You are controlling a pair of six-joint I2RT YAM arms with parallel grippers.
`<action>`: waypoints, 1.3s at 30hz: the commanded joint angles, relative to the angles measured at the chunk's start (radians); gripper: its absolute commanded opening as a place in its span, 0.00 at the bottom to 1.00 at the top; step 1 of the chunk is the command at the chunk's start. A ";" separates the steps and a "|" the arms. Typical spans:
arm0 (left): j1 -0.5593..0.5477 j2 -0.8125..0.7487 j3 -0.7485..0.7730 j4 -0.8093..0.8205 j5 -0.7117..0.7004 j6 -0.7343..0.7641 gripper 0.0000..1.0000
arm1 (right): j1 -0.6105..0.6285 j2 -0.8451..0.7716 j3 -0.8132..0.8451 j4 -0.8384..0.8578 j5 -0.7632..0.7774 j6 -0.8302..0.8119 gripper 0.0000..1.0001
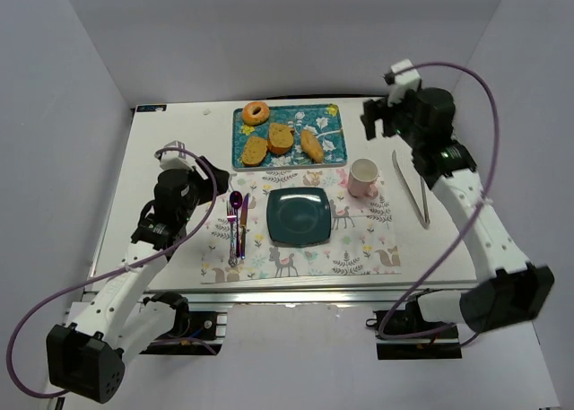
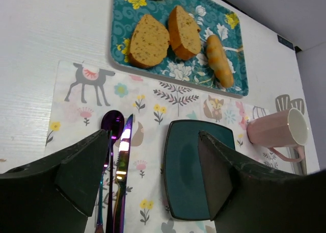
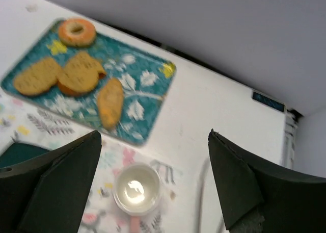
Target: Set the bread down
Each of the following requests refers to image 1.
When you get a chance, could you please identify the bread slice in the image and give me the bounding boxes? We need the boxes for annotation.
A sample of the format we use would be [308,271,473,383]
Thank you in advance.
[241,135,268,167]
[267,123,295,155]

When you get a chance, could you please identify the metal tongs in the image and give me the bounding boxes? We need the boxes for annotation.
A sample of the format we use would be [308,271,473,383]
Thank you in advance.
[391,150,431,230]

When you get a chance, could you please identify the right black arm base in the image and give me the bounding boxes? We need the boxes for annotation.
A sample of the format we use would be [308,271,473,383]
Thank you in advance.
[365,289,462,361]

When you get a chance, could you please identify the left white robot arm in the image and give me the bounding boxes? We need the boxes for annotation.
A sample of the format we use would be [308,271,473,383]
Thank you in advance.
[46,156,230,404]

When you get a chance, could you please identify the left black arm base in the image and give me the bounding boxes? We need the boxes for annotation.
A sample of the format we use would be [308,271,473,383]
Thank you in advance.
[140,292,226,356]

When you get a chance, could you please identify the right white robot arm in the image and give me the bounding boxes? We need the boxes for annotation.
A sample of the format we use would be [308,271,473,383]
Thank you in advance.
[361,88,554,339]

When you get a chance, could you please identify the small oblong bread roll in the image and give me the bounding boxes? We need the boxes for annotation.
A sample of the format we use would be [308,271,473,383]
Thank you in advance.
[300,129,324,163]

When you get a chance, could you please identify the teal floral tray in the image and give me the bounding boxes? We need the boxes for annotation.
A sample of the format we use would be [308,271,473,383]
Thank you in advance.
[231,104,348,170]

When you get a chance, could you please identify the pink mug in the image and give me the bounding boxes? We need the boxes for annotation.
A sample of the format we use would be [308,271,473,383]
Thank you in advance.
[347,158,378,198]

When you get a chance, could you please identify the iridescent fork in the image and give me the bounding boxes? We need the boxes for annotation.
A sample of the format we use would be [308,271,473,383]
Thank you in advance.
[227,201,237,223]

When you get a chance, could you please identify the purple iridescent spoon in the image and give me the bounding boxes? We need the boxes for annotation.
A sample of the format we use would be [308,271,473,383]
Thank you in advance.
[229,190,243,268]

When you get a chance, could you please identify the iridescent table knife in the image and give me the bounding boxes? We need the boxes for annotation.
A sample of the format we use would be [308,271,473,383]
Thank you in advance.
[239,194,249,259]

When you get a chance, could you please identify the left corner marker label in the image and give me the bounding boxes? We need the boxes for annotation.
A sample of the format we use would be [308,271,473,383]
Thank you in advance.
[135,104,167,113]

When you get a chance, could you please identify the orange bagel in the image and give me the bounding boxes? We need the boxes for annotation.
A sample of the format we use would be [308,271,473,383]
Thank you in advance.
[241,101,270,126]

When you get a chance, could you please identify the floral animal placemat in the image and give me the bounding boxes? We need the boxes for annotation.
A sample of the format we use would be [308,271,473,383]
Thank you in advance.
[192,168,401,284]

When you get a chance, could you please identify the dark teal square plate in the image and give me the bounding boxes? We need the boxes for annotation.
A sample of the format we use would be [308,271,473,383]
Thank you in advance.
[266,187,332,248]

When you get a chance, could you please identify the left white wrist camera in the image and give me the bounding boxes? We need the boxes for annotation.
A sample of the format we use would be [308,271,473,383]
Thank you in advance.
[155,140,192,170]

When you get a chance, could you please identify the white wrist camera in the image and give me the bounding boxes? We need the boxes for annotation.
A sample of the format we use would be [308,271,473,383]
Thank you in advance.
[155,140,192,170]
[385,59,422,107]

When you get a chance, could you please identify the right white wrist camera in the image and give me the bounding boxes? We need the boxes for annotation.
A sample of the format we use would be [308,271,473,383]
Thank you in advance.
[385,59,422,107]

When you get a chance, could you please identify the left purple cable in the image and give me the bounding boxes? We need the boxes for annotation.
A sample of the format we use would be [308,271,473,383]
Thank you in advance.
[6,148,220,402]

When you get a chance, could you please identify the purple cable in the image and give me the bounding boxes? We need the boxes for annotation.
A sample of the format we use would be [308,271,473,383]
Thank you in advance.
[378,61,500,348]
[6,148,220,402]

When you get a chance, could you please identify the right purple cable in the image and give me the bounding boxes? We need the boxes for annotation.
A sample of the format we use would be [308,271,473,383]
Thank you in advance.
[378,61,500,348]

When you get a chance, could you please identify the aluminium table frame rail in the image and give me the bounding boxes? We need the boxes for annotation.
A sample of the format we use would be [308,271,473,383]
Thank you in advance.
[66,284,490,339]

